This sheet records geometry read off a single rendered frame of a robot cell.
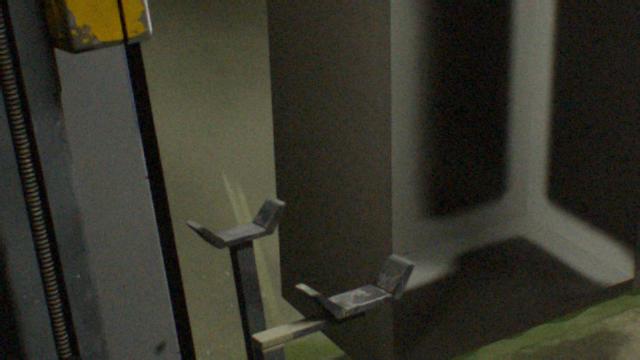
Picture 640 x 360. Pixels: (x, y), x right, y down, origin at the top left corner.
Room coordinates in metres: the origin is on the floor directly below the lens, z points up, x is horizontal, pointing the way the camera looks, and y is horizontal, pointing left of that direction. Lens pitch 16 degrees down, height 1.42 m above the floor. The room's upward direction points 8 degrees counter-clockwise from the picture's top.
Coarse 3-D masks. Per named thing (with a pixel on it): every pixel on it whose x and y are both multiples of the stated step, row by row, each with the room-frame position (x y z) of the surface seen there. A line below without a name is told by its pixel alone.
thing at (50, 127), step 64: (0, 0) 0.81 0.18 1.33; (0, 64) 0.80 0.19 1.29; (0, 128) 0.79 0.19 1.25; (64, 128) 0.81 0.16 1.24; (0, 192) 0.79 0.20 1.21; (64, 192) 0.80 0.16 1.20; (0, 256) 0.79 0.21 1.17; (64, 256) 0.80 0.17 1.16; (0, 320) 0.83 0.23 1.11; (64, 320) 0.81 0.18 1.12
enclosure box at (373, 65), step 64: (320, 0) 2.06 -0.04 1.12; (384, 0) 1.91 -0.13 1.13; (448, 0) 2.42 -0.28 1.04; (512, 0) 2.50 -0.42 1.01; (576, 0) 2.42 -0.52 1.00; (320, 64) 2.08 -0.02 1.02; (384, 64) 1.93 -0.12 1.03; (448, 64) 2.44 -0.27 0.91; (512, 64) 2.52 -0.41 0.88; (576, 64) 2.43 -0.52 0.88; (320, 128) 2.11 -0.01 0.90; (384, 128) 1.95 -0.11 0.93; (448, 128) 2.47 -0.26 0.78; (512, 128) 2.55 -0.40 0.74; (576, 128) 2.45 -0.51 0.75; (320, 192) 2.14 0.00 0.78; (384, 192) 1.97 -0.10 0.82; (448, 192) 2.49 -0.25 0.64; (512, 192) 2.58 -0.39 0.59; (576, 192) 2.46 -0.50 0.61; (320, 256) 2.17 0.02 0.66; (384, 256) 1.99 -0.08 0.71; (448, 256) 2.45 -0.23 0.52; (512, 256) 2.44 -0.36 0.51; (576, 256) 2.43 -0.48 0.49; (384, 320) 2.01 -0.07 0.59; (448, 320) 2.22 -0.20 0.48; (512, 320) 2.21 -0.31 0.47
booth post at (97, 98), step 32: (64, 64) 1.32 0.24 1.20; (96, 64) 1.33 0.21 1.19; (64, 96) 1.32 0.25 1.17; (96, 96) 1.33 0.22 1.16; (128, 96) 1.35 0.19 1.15; (96, 128) 1.33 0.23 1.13; (128, 128) 1.34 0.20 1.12; (96, 160) 1.33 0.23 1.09; (128, 160) 1.34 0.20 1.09; (96, 192) 1.32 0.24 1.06; (128, 192) 1.34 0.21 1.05; (96, 224) 1.32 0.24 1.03; (128, 224) 1.33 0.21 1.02; (96, 256) 1.32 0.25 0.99; (128, 256) 1.33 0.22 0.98; (160, 256) 1.35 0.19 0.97; (128, 288) 1.33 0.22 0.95; (160, 288) 1.34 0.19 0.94; (128, 320) 1.33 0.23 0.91; (160, 320) 1.34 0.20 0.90; (0, 352) 1.35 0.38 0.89; (128, 352) 1.32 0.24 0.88; (160, 352) 1.34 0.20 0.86
